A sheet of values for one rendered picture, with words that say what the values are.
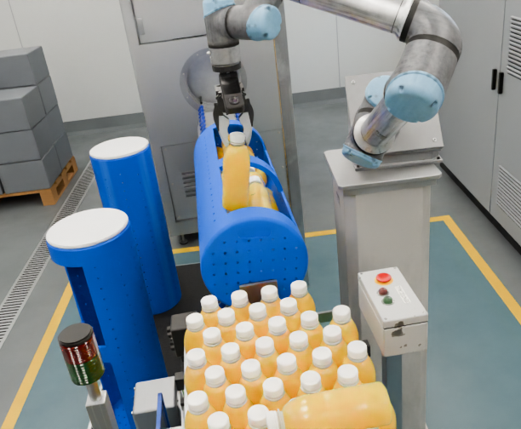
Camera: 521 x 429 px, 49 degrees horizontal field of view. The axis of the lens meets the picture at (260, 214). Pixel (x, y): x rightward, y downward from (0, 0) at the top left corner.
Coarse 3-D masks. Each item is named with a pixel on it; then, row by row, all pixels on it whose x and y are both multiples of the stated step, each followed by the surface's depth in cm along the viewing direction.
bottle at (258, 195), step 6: (258, 180) 175; (252, 186) 173; (258, 186) 172; (264, 186) 174; (252, 192) 171; (258, 192) 170; (264, 192) 171; (252, 198) 170; (258, 198) 169; (264, 198) 170; (252, 204) 169; (258, 204) 168; (264, 204) 168; (270, 204) 170
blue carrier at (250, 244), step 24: (216, 144) 223; (264, 144) 219; (216, 168) 179; (264, 168) 180; (216, 192) 163; (216, 216) 150; (240, 216) 143; (264, 216) 143; (288, 216) 175; (216, 240) 143; (240, 240) 144; (264, 240) 145; (288, 240) 146; (216, 264) 146; (240, 264) 147; (264, 264) 148; (288, 264) 149; (216, 288) 150; (288, 288) 152
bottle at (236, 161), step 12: (240, 144) 143; (228, 156) 144; (240, 156) 144; (228, 168) 145; (240, 168) 144; (228, 180) 146; (240, 180) 146; (228, 192) 148; (240, 192) 148; (228, 204) 149; (240, 204) 149
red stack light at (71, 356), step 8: (88, 344) 102; (96, 344) 105; (64, 352) 102; (72, 352) 101; (80, 352) 101; (88, 352) 102; (96, 352) 104; (72, 360) 102; (80, 360) 102; (88, 360) 103
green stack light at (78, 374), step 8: (96, 360) 104; (72, 368) 103; (80, 368) 103; (88, 368) 103; (96, 368) 105; (104, 368) 108; (72, 376) 104; (80, 376) 104; (88, 376) 104; (96, 376) 105; (80, 384) 104; (88, 384) 105
